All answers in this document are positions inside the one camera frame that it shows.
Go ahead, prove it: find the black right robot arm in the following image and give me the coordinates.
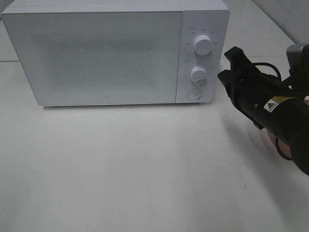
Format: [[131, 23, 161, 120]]
[[218, 43, 309, 174]]

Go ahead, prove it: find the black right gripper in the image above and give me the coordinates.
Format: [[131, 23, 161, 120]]
[[217, 46, 293, 129]]

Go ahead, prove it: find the pink round plate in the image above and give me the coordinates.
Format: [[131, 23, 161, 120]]
[[259, 97, 309, 172]]

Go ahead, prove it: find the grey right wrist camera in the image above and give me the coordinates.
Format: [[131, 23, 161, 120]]
[[286, 43, 309, 76]]

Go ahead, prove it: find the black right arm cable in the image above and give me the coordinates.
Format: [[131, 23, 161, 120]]
[[228, 61, 295, 161]]

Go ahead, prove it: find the white upper microwave knob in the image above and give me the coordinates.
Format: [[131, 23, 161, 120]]
[[193, 34, 212, 56]]

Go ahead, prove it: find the white microwave knob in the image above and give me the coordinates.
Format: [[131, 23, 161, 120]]
[[193, 34, 212, 56], [189, 66, 207, 83]]

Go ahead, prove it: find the white lower microwave knob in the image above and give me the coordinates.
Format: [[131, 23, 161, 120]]
[[189, 66, 207, 83]]

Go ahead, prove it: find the white microwave oven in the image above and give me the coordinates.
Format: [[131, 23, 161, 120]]
[[1, 0, 230, 104]]

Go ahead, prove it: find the white microwave door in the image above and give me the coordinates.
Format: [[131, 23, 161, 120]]
[[3, 11, 182, 106]]

